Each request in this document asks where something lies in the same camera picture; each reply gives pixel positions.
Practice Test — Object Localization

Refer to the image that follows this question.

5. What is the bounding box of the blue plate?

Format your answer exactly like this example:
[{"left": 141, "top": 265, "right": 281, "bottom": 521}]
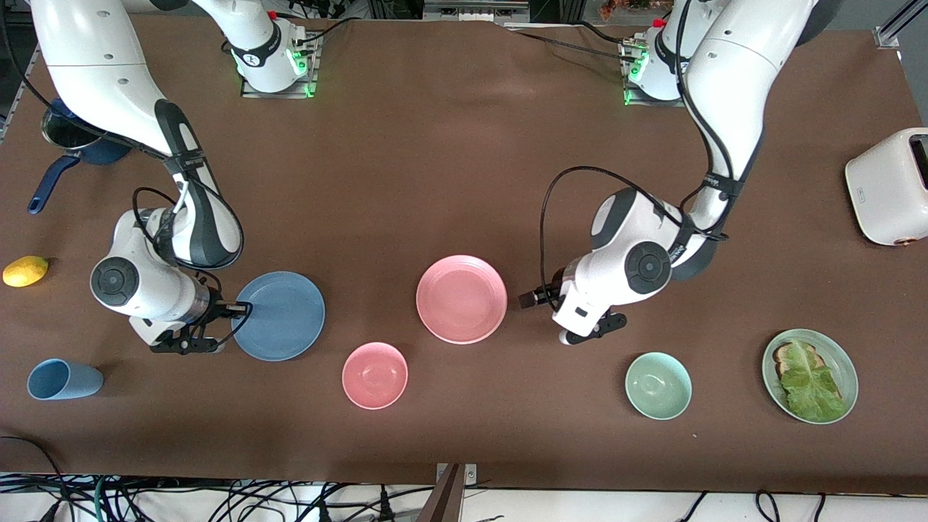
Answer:
[{"left": 231, "top": 271, "right": 326, "bottom": 363}]

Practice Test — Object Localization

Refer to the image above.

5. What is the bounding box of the pink plate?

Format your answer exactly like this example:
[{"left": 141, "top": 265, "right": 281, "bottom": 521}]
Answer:
[{"left": 415, "top": 254, "right": 508, "bottom": 345}]

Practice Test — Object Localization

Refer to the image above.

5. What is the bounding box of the blue cup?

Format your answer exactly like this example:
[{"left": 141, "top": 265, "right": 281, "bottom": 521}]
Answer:
[{"left": 27, "top": 358, "right": 104, "bottom": 401}]

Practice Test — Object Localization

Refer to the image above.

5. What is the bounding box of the small green bowl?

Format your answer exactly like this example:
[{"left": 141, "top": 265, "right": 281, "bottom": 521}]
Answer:
[{"left": 625, "top": 352, "right": 693, "bottom": 421}]

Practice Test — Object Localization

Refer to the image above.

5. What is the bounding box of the yellow lemon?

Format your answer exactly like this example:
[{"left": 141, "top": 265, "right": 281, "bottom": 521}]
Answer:
[{"left": 2, "top": 255, "right": 50, "bottom": 288}]

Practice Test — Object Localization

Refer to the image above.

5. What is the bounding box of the small pink bowl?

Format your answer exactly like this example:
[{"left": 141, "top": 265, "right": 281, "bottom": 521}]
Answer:
[{"left": 341, "top": 341, "right": 409, "bottom": 410}]

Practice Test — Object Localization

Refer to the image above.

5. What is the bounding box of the bread slice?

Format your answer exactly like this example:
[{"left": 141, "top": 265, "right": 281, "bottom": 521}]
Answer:
[{"left": 773, "top": 342, "right": 825, "bottom": 378}]

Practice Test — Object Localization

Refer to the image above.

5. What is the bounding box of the blue saucepan with glass lid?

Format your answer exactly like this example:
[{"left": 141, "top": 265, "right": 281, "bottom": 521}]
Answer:
[{"left": 28, "top": 98, "right": 135, "bottom": 215}]

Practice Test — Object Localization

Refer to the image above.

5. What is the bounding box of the green lettuce leaf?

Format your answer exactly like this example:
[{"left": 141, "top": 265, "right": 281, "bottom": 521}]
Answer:
[{"left": 779, "top": 341, "right": 846, "bottom": 423}]

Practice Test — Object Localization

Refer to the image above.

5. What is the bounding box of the green plate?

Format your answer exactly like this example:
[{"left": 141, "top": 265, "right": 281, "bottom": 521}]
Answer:
[{"left": 761, "top": 328, "right": 859, "bottom": 426}]

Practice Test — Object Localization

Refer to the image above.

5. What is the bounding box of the white toaster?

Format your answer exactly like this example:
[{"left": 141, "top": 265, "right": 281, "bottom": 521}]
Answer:
[{"left": 845, "top": 128, "right": 928, "bottom": 247}]

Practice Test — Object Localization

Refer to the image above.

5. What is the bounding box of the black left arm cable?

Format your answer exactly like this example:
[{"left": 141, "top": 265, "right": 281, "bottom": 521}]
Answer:
[{"left": 539, "top": 0, "right": 747, "bottom": 294}]

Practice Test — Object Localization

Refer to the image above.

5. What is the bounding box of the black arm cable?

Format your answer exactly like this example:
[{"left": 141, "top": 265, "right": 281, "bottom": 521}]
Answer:
[
  {"left": 539, "top": 0, "right": 747, "bottom": 294},
  {"left": 133, "top": 170, "right": 252, "bottom": 345}
]

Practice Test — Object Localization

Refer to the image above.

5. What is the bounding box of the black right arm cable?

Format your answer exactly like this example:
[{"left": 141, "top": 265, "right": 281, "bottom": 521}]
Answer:
[{"left": 133, "top": 170, "right": 252, "bottom": 345}]

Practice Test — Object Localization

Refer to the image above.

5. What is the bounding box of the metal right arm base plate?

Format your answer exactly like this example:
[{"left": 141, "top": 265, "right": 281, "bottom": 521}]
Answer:
[{"left": 241, "top": 33, "right": 321, "bottom": 99}]

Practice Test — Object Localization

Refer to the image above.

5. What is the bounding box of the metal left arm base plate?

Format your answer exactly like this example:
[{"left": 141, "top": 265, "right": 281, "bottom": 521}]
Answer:
[{"left": 623, "top": 72, "right": 688, "bottom": 108}]

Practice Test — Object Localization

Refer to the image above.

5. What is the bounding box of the black left base cable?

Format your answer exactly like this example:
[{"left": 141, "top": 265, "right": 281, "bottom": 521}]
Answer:
[{"left": 500, "top": 25, "right": 631, "bottom": 62}]

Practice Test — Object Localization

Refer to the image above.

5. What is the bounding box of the black base cable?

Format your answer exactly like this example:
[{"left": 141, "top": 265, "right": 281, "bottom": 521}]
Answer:
[
  {"left": 294, "top": 16, "right": 356, "bottom": 48},
  {"left": 500, "top": 25, "right": 631, "bottom": 62}
]

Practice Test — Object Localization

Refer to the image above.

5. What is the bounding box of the aluminium frame rail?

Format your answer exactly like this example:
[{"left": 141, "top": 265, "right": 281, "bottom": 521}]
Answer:
[{"left": 423, "top": 0, "right": 531, "bottom": 24}]

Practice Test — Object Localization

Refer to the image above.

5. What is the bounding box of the black right base cable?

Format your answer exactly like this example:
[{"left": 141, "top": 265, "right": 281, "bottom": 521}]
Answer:
[{"left": 294, "top": 16, "right": 356, "bottom": 48}]

